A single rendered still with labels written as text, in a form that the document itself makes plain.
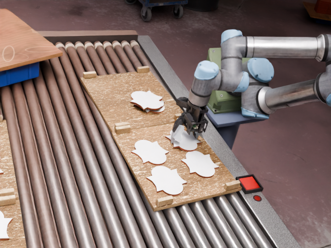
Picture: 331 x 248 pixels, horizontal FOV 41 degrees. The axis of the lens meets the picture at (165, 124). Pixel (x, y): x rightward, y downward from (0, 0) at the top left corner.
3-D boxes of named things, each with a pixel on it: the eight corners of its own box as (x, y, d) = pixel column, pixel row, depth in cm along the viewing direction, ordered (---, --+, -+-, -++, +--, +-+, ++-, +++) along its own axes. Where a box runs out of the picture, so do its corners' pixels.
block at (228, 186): (236, 184, 160) (238, 179, 158) (239, 188, 159) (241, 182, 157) (222, 188, 158) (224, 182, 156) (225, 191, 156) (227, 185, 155)
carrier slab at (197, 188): (189, 123, 188) (189, 120, 187) (241, 190, 160) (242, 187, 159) (111, 135, 173) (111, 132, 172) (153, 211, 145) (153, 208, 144)
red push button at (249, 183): (251, 178, 167) (252, 176, 166) (259, 190, 163) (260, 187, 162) (237, 181, 165) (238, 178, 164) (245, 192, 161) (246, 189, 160)
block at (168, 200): (171, 200, 149) (172, 194, 147) (173, 203, 147) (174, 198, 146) (154, 203, 146) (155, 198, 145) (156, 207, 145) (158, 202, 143)
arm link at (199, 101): (186, 86, 159) (206, 84, 163) (183, 96, 162) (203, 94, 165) (196, 98, 154) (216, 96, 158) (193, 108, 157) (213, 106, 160)
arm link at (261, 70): (257, 64, 201) (276, 56, 189) (258, 93, 199) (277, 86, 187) (235, 60, 197) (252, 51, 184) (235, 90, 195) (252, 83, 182)
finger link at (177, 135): (171, 149, 167) (185, 131, 164) (164, 139, 171) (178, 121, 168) (177, 151, 169) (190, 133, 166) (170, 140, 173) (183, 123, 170)
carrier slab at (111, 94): (149, 73, 217) (149, 70, 216) (189, 122, 189) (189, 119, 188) (80, 80, 201) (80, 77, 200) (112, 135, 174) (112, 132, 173)
